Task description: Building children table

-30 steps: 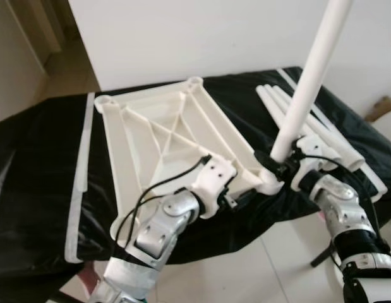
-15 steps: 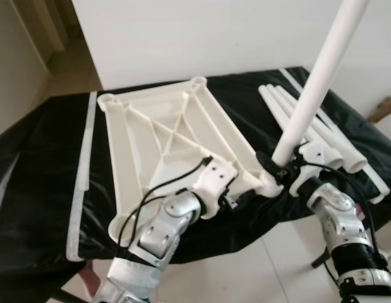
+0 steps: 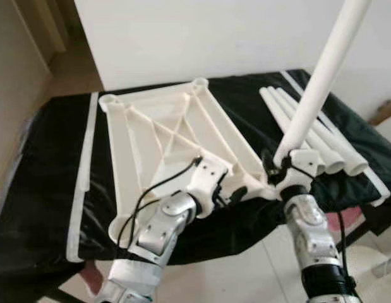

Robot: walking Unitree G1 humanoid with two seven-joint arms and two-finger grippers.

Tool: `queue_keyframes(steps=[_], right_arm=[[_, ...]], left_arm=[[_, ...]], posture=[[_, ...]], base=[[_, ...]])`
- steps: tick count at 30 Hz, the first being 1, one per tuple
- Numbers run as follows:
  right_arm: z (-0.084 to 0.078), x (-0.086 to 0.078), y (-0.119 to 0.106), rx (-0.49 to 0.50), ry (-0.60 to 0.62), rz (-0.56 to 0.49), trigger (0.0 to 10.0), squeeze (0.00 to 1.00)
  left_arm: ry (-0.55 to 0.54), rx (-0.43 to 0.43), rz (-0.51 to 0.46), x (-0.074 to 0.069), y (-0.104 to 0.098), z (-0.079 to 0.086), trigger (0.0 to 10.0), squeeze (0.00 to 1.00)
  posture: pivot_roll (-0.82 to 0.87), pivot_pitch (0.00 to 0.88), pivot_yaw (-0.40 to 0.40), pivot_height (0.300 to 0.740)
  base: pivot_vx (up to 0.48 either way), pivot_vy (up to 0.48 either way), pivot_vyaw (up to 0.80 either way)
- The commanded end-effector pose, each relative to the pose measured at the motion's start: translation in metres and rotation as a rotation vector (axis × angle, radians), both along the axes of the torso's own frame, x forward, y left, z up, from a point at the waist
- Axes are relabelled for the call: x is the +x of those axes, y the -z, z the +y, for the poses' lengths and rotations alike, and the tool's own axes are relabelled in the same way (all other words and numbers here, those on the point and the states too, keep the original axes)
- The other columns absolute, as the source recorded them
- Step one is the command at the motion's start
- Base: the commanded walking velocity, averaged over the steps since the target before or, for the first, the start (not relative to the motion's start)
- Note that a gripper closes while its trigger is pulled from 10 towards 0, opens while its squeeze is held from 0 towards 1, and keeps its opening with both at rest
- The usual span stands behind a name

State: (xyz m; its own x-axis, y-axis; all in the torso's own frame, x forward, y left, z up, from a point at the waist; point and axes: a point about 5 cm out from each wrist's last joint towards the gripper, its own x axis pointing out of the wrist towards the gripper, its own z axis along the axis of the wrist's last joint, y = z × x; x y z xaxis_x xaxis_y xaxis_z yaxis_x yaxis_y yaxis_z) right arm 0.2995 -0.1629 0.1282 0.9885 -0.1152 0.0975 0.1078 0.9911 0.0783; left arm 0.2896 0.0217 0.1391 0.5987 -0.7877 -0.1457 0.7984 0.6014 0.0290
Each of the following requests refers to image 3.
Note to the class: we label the brown wooden door frame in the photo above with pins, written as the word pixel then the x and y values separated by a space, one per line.
pixel 50 25

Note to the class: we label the white plastic children table top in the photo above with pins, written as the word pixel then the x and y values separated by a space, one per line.
pixel 151 126

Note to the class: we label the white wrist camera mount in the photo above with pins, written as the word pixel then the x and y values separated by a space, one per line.
pixel 296 167
pixel 208 180

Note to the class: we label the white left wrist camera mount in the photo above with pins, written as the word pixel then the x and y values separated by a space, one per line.
pixel 208 180

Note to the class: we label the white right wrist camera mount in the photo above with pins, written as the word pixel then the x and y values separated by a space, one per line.
pixel 296 167

